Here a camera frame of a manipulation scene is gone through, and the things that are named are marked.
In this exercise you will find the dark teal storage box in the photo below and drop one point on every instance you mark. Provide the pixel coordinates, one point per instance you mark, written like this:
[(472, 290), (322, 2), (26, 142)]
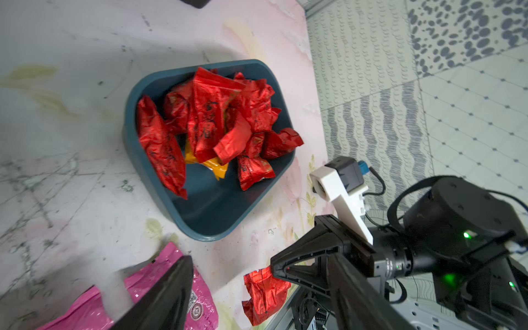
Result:
[(213, 209)]

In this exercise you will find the yellow tea bag in box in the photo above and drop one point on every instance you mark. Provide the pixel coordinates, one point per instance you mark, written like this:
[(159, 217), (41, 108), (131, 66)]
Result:
[(219, 170)]

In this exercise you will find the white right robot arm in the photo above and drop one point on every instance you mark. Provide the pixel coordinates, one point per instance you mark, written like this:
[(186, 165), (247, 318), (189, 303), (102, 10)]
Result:
[(461, 234)]

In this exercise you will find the long red tea bag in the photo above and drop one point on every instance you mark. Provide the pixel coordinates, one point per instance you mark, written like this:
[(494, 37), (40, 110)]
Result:
[(161, 147)]

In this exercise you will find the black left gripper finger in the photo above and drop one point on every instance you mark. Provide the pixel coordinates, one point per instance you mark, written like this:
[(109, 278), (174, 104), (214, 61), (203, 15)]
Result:
[(165, 305)]

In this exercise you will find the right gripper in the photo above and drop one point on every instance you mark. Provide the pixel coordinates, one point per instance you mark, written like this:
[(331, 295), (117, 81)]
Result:
[(312, 262)]

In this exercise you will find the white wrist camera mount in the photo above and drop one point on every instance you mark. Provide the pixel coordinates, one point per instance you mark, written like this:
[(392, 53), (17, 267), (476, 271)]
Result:
[(341, 183)]

